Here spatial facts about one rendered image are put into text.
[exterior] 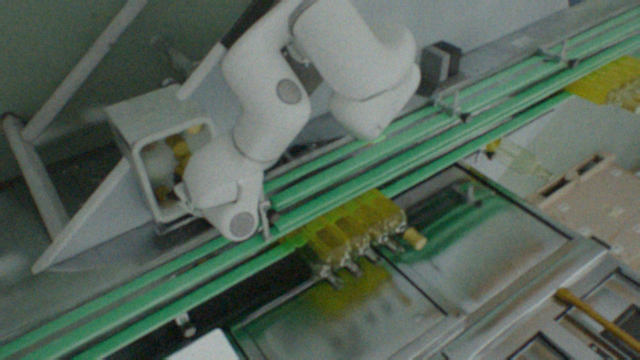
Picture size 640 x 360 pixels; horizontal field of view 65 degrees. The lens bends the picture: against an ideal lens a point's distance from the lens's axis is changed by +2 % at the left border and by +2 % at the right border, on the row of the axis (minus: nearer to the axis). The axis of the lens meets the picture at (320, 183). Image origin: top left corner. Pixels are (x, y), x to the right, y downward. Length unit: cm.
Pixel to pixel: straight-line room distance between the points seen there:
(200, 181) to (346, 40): 33
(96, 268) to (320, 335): 52
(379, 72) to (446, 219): 94
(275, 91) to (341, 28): 11
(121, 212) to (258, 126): 61
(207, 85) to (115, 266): 44
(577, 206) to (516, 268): 374
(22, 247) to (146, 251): 55
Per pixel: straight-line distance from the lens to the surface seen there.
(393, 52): 65
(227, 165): 77
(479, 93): 152
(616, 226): 511
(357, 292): 127
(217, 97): 116
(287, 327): 122
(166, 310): 119
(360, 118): 80
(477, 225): 152
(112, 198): 119
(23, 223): 174
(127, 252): 120
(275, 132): 66
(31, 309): 119
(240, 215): 90
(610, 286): 150
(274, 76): 66
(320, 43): 64
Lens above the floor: 168
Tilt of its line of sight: 38 degrees down
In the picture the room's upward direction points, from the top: 132 degrees clockwise
